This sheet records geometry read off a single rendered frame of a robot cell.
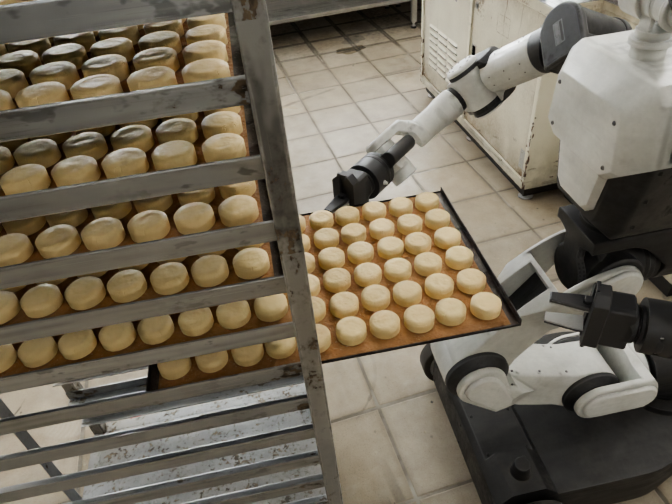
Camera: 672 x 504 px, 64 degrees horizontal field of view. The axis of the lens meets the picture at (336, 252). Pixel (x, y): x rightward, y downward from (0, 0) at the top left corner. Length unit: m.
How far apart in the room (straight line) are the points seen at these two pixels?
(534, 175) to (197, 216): 1.94
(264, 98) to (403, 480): 1.27
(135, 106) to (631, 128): 0.68
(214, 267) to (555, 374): 0.90
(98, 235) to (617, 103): 0.75
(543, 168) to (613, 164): 1.54
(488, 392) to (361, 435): 0.56
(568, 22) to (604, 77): 0.21
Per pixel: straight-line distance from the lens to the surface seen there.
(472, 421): 1.50
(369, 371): 1.82
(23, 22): 0.58
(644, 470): 1.57
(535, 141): 2.38
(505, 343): 1.22
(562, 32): 1.15
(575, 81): 1.01
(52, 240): 0.75
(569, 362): 1.45
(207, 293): 0.72
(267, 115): 0.55
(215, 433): 1.59
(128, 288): 0.77
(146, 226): 0.71
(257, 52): 0.53
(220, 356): 0.88
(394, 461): 1.65
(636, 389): 1.50
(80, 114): 0.60
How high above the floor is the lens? 1.45
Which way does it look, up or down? 40 degrees down
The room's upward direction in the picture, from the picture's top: 6 degrees counter-clockwise
